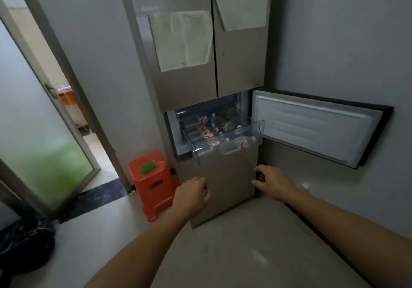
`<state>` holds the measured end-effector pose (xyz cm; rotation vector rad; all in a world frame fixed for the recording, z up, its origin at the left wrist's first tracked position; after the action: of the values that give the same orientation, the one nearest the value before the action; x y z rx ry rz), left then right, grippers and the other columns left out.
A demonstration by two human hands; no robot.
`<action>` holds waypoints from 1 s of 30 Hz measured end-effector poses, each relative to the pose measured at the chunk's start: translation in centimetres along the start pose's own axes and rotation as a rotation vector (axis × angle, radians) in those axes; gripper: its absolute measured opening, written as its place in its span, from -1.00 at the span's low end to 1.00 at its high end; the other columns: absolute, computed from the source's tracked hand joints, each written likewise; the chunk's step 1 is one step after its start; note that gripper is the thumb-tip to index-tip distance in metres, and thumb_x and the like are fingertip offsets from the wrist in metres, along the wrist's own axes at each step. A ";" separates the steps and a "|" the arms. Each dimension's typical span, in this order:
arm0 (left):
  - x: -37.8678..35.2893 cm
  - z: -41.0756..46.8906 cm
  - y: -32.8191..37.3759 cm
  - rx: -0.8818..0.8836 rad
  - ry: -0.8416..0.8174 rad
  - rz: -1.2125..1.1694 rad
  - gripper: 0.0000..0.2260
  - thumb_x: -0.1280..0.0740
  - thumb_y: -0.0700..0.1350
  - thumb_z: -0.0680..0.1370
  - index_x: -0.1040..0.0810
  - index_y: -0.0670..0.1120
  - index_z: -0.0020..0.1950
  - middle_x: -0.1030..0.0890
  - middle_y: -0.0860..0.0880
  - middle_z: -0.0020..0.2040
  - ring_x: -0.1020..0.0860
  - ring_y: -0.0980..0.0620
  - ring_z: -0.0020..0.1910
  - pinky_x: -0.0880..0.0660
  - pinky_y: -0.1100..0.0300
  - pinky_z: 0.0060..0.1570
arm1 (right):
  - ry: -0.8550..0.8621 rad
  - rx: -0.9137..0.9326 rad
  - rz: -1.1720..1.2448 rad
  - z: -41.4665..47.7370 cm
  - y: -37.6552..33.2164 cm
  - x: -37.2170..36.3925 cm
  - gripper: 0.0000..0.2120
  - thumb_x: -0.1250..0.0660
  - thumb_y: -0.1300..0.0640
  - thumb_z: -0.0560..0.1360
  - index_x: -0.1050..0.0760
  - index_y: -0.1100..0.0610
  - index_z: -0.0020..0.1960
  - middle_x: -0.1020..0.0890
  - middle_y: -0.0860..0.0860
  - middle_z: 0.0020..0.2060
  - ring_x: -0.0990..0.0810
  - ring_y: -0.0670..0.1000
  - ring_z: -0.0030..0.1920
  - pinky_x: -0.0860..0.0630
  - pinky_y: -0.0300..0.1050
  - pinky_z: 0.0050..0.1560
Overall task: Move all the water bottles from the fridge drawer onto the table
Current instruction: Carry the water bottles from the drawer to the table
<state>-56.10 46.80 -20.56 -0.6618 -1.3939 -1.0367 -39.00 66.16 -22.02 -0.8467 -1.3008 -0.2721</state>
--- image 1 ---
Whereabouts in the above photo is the person's left hand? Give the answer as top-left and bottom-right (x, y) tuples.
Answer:
(172, 176), (212, 221)

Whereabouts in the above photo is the person's right hand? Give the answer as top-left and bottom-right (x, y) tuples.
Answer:
(251, 164), (303, 203)

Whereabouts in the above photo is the beige refrigerator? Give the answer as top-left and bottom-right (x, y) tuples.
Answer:
(115, 0), (274, 228)

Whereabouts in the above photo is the clear fridge drawer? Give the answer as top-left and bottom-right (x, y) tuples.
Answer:
(179, 110), (266, 168)

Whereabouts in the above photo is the fridge compartment door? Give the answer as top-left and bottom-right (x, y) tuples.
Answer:
(251, 90), (394, 170)

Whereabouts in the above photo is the pile of water bottles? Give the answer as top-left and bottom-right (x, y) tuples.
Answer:
(180, 110), (258, 156)

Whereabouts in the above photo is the person's left forearm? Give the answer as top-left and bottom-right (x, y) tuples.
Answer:
(84, 208), (191, 288)

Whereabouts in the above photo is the person's right forearm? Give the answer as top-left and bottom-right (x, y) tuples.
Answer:
(287, 189), (412, 288)

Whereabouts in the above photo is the orange plastic stool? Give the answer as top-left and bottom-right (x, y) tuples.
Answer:
(127, 151), (177, 223)

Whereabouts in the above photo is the green cloth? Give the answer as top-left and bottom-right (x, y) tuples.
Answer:
(140, 160), (158, 175)

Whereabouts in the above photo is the orange wooden cabinet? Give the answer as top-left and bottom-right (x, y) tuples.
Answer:
(55, 86), (91, 130)

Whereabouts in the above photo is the wide paper sheet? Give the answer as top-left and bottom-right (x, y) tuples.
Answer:
(148, 10), (214, 73)

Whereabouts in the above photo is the frosted glass door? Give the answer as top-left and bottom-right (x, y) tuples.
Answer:
(11, 0), (131, 194)
(0, 0), (102, 221)

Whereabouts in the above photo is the black trash bag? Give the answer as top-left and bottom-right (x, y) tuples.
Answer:
(0, 217), (56, 276)

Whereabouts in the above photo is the paper sheet with folded corner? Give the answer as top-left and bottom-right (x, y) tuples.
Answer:
(211, 0), (270, 32)

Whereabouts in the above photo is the metal door handle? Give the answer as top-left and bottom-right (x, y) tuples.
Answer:
(44, 83), (60, 100)

